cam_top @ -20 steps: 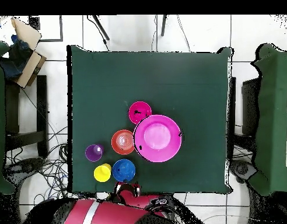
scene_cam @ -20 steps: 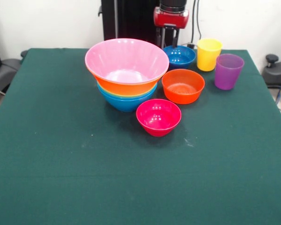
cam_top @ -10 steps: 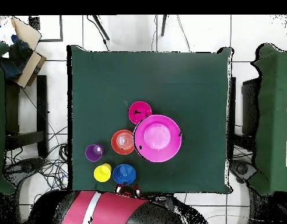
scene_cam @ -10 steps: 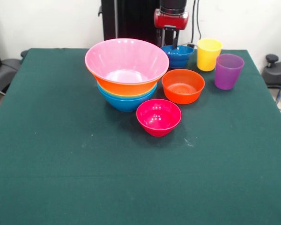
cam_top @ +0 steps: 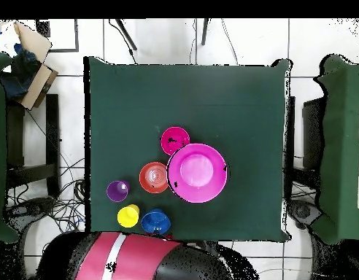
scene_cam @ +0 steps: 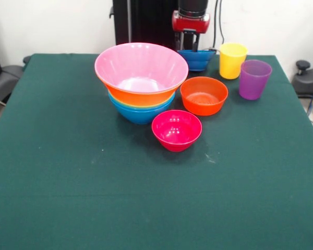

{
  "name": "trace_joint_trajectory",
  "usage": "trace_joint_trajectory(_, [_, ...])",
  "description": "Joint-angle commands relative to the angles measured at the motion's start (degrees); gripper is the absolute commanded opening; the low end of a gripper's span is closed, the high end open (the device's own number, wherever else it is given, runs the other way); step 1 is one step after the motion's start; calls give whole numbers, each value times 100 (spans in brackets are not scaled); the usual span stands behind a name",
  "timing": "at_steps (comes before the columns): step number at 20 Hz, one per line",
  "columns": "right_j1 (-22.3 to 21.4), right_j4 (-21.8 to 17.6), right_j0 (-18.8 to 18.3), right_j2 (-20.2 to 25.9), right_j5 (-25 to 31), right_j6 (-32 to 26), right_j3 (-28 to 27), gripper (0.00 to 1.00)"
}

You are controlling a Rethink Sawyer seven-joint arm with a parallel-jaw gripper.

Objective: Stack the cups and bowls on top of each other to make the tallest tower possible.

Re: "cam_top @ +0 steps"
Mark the cardboard box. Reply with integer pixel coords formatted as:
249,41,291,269
0,20,59,112

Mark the black tripod leg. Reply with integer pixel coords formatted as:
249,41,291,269
201,18,210,46
115,18,138,51

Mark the small dark blue bowl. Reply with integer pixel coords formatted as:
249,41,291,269
140,207,172,236

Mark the dark blue cloth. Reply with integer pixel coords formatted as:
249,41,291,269
0,43,42,100

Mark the large pink bowl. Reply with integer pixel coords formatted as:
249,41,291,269
166,143,228,204

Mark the black rectangular frame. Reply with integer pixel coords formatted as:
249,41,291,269
36,18,80,53

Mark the grey base with black knob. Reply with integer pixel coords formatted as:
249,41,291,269
9,196,56,224
287,199,322,230

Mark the small crimson bowl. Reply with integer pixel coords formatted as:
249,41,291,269
160,125,191,156

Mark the dark green table cloth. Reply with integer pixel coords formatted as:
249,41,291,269
83,55,293,243

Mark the yellow cup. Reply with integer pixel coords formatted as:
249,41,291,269
117,203,140,229

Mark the tangle of cables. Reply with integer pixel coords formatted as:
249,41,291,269
7,157,87,254

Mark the purple cup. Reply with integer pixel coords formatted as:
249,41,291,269
106,179,131,203

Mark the small red-orange bowl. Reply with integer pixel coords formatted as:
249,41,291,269
138,161,169,195

